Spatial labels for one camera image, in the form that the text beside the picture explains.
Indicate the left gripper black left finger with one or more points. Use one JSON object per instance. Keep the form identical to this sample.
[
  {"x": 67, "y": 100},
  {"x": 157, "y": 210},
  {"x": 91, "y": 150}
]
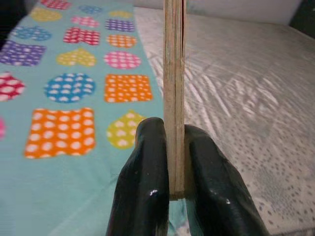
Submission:
[{"x": 142, "y": 186}]

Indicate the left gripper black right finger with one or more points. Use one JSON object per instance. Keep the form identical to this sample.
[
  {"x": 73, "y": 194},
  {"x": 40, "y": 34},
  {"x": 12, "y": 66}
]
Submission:
[{"x": 216, "y": 196}]

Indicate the yellow-edged blue picture book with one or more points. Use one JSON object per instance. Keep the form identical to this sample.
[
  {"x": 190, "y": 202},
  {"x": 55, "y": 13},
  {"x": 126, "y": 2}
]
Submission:
[{"x": 173, "y": 86}]

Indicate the teal blanket colourful dotted shapes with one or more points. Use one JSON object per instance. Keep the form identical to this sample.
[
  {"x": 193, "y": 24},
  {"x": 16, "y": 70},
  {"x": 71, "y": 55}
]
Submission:
[{"x": 61, "y": 177}]

